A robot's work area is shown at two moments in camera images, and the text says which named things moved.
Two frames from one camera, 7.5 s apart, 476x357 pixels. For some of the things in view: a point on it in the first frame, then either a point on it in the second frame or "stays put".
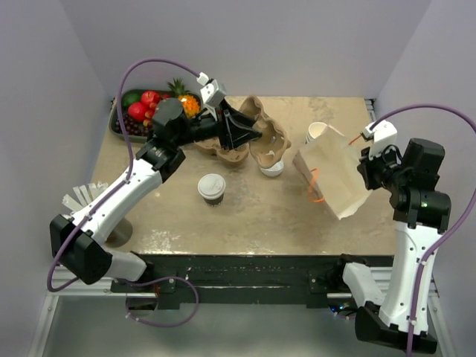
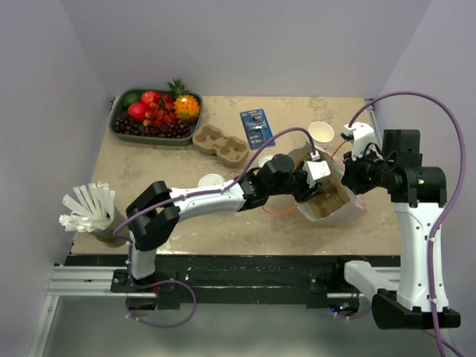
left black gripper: [236, 136] -> [308, 193]
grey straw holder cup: [121, 236] stays put
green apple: [131, 97] stays put
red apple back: [150, 97] stays put
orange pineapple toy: [190, 100] stays put
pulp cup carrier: [268, 151] -> [332, 197]
